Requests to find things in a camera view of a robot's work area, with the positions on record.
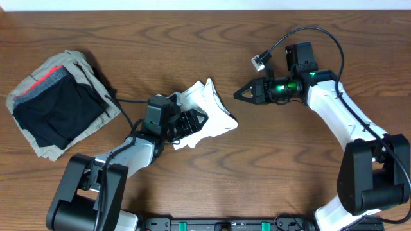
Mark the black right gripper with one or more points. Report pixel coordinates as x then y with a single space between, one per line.
260 95

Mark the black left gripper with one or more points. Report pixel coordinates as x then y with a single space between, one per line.
190 126

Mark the white t-shirt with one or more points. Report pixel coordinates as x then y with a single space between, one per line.
204 98

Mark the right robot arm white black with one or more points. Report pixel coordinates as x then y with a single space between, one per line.
375 171

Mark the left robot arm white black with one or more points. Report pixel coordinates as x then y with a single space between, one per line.
91 190

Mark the grey folded garment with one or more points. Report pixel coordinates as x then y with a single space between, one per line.
18 101

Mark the black folded garment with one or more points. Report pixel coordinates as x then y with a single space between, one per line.
59 114

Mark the red folded garment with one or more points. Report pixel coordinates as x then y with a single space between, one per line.
51 78

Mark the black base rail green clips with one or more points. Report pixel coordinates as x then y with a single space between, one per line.
281 223

